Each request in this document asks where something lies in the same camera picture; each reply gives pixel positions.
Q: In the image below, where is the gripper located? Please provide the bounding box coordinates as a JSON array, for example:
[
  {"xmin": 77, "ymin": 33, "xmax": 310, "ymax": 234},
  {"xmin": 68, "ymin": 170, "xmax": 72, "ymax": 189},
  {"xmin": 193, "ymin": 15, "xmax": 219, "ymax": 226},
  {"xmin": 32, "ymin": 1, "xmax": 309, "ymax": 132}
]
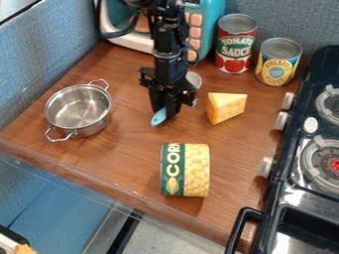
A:
[{"xmin": 137, "ymin": 55, "xmax": 199, "ymax": 120}]

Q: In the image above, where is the blue handled spoon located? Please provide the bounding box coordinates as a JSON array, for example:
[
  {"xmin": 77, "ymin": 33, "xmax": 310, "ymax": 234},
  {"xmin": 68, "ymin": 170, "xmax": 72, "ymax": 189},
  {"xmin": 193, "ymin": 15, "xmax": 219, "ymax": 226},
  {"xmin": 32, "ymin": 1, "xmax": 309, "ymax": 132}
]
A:
[{"xmin": 149, "ymin": 70, "xmax": 204, "ymax": 127}]

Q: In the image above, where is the black toy stove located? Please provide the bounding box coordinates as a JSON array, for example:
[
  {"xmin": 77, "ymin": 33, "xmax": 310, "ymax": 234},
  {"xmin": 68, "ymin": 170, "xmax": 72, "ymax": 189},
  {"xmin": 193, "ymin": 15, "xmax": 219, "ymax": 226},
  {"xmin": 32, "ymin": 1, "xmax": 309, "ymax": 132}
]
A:
[{"xmin": 223, "ymin": 45, "xmax": 339, "ymax": 254}]

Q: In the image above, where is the tomato sauce can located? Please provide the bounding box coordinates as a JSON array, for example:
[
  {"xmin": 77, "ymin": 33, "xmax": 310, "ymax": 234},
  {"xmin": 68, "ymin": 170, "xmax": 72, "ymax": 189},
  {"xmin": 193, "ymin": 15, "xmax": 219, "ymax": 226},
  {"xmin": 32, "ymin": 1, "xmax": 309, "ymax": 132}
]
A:
[{"xmin": 214, "ymin": 13, "xmax": 260, "ymax": 74}]

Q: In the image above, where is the yellow pineapple can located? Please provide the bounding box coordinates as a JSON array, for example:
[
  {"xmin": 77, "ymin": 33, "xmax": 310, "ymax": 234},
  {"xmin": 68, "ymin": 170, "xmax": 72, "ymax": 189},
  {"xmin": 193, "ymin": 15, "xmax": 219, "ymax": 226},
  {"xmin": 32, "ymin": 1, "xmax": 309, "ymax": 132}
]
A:
[{"xmin": 254, "ymin": 37, "xmax": 305, "ymax": 88}]

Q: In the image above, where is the silver pot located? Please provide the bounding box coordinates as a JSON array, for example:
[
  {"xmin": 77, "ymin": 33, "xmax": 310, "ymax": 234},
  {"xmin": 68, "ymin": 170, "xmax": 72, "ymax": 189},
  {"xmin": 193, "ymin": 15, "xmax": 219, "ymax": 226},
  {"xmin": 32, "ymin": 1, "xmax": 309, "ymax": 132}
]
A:
[{"xmin": 42, "ymin": 78, "xmax": 114, "ymax": 144}]

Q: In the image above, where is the corn can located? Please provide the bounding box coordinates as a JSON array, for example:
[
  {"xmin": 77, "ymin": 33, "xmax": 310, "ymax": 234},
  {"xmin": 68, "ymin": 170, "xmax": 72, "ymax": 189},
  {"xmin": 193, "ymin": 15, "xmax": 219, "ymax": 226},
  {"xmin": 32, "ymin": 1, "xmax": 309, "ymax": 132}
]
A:
[{"xmin": 159, "ymin": 142, "xmax": 212, "ymax": 198}]

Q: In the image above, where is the teal toy microwave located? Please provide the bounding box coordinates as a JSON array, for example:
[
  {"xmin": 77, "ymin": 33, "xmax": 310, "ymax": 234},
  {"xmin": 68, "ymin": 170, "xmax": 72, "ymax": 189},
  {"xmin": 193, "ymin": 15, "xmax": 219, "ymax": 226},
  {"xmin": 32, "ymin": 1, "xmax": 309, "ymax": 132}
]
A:
[{"xmin": 96, "ymin": 0, "xmax": 227, "ymax": 64}]

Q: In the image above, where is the yellow toy cheese wedge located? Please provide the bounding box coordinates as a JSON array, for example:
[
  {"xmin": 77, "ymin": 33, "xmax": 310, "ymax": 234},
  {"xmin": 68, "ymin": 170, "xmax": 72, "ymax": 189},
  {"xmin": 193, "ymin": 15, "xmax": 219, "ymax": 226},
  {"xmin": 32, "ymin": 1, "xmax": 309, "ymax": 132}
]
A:
[{"xmin": 205, "ymin": 91, "xmax": 250, "ymax": 126}]

